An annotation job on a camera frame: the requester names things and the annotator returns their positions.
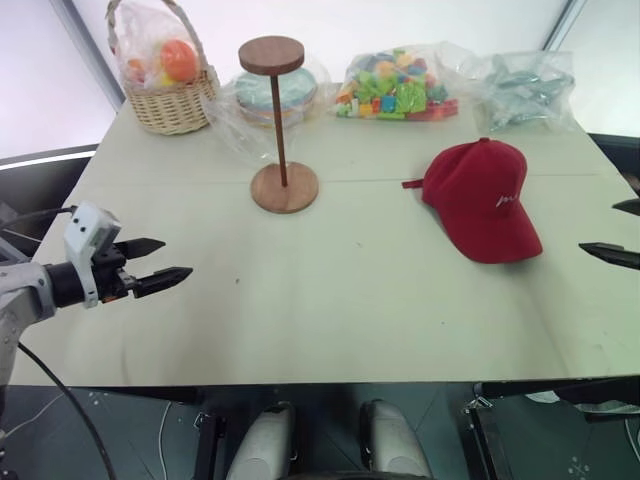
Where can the bag of coloured building blocks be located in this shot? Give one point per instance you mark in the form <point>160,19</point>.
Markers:
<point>395,87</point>

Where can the black table frame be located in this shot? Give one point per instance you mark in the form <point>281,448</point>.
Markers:
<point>487,440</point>

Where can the clear bag around plates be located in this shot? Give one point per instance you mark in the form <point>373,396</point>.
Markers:
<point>227,130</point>

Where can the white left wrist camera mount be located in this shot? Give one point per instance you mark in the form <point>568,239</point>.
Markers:
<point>82,235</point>

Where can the clear bag of toy fruit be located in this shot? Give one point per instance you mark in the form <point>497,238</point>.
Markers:
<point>142,35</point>

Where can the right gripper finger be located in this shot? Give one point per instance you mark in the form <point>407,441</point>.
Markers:
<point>612,252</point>
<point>629,206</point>

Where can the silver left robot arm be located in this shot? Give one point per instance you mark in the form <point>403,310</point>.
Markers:
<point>22,290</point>

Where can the bag of grey parts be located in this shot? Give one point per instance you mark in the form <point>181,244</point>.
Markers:
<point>525,92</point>

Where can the stack of pastel plates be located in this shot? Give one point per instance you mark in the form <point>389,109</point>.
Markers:
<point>295,95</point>

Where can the orange toy fruit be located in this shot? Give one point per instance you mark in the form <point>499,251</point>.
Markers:
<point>178,60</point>

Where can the red baseball cap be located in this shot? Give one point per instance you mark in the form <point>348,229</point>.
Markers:
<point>475,200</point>

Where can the wooden hat stand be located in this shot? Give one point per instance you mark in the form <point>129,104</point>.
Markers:
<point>285,192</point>

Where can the black table leg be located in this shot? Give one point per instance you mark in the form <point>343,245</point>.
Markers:
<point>210,445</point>

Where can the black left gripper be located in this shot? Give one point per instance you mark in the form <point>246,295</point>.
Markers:
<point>111,280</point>

